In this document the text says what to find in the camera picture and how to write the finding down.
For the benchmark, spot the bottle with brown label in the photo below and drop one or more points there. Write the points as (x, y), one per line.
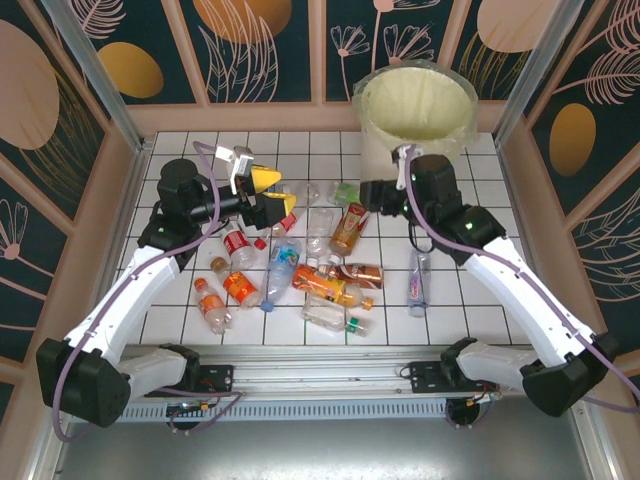
(362, 274)

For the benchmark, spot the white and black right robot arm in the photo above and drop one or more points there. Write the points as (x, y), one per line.
(520, 295)

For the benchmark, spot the aluminium mounting rail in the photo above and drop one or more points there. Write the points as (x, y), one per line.
(320, 372)

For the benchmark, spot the orange-label bottle brown cap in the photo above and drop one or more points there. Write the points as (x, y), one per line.
(240, 289)

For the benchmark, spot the aluminium frame post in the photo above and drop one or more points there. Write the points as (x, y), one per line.
(99, 75)
(536, 75)

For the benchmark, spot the slim clear bottle purple label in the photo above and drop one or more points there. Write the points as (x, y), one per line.
(419, 285)

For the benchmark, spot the clear unlabelled plastic bottle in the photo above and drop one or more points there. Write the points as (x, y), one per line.
(320, 232)

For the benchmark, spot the amber bottle red-gold label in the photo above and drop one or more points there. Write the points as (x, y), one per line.
(350, 225)

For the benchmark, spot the clear bottle green label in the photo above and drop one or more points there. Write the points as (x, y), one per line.
(344, 192)

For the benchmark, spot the clear bottle green cap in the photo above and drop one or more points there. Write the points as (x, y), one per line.
(325, 315)

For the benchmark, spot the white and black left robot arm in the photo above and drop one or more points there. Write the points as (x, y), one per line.
(140, 290)

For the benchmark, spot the orange-label bottle orange cap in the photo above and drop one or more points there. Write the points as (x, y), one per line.
(212, 305)

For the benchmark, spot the red cola bottle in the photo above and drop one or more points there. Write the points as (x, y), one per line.
(236, 245)

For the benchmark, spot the cream textured plastic bin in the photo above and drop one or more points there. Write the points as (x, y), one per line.
(375, 160)

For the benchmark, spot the clear bottle round red label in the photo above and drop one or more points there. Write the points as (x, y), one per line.
(289, 222)

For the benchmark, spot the orange juice bottle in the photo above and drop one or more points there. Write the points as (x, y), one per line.
(325, 286)

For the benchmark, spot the water bottle blue label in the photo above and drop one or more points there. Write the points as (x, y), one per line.
(281, 265)

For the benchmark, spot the translucent yellow-green bin liner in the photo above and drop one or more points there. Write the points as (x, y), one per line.
(425, 105)

